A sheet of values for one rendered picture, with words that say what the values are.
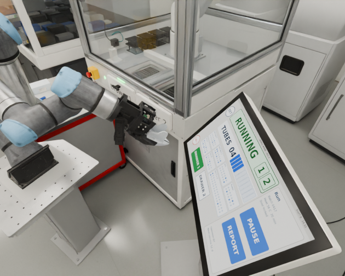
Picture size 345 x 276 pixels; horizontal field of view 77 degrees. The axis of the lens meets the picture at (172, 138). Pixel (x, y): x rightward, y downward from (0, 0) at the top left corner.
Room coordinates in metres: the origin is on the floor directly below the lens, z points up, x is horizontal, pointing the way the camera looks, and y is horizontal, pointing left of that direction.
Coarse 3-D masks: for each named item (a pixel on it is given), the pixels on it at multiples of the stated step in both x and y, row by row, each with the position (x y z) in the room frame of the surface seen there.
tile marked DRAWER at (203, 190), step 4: (200, 172) 0.45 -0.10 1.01; (204, 172) 0.44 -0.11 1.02; (196, 176) 0.45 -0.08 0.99; (200, 176) 0.44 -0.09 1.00; (204, 176) 0.43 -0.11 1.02; (196, 180) 0.43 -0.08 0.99; (200, 180) 0.42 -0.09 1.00; (204, 180) 0.42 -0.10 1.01; (196, 184) 0.42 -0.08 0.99; (200, 184) 0.41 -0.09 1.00; (204, 184) 0.40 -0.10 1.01; (200, 188) 0.40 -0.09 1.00; (204, 188) 0.39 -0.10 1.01; (208, 188) 0.38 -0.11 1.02; (200, 192) 0.38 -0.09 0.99; (204, 192) 0.38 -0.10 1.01; (208, 192) 0.37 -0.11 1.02; (200, 196) 0.37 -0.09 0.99; (204, 196) 0.36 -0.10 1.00
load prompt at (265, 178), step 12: (240, 108) 0.59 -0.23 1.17; (240, 120) 0.54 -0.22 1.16; (240, 132) 0.50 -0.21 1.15; (252, 132) 0.47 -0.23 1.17; (240, 144) 0.46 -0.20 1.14; (252, 144) 0.43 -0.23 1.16; (252, 156) 0.40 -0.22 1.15; (264, 156) 0.38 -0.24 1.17; (252, 168) 0.36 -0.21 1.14; (264, 168) 0.35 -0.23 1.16; (264, 180) 0.32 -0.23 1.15; (276, 180) 0.30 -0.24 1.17
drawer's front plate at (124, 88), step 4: (108, 76) 1.29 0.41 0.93; (112, 76) 1.29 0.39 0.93; (108, 80) 1.30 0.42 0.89; (112, 80) 1.27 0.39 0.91; (116, 80) 1.23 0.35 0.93; (112, 84) 1.27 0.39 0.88; (116, 84) 1.24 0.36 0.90; (120, 84) 1.20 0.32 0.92; (124, 84) 1.19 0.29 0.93; (112, 88) 1.28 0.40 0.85; (120, 88) 1.20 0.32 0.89; (124, 88) 1.17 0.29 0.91; (128, 88) 1.14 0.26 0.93; (116, 92) 1.25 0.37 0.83; (120, 92) 1.21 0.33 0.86; (124, 92) 1.17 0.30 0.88; (128, 92) 1.14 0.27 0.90; (132, 92) 1.11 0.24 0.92; (120, 96) 1.22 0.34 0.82; (128, 96) 1.15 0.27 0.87; (132, 96) 1.11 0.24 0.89; (132, 100) 1.12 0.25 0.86; (136, 104) 1.11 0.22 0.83
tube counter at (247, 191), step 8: (232, 152) 0.45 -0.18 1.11; (232, 160) 0.42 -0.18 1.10; (240, 160) 0.41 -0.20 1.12; (232, 168) 0.40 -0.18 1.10; (240, 168) 0.38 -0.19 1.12; (240, 176) 0.36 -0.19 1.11; (248, 176) 0.35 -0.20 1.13; (240, 184) 0.34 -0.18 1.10; (248, 184) 0.33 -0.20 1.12; (240, 192) 0.32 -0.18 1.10; (248, 192) 0.31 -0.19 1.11; (248, 200) 0.29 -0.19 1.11
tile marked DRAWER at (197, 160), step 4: (192, 152) 0.56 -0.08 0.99; (196, 152) 0.55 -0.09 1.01; (200, 152) 0.53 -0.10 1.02; (192, 156) 0.54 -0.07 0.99; (196, 156) 0.53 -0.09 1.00; (200, 156) 0.52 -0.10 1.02; (192, 160) 0.52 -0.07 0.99; (196, 160) 0.51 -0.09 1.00; (200, 160) 0.50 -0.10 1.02; (196, 164) 0.50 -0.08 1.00; (200, 164) 0.48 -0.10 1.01; (196, 168) 0.48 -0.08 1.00; (200, 168) 0.47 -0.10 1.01
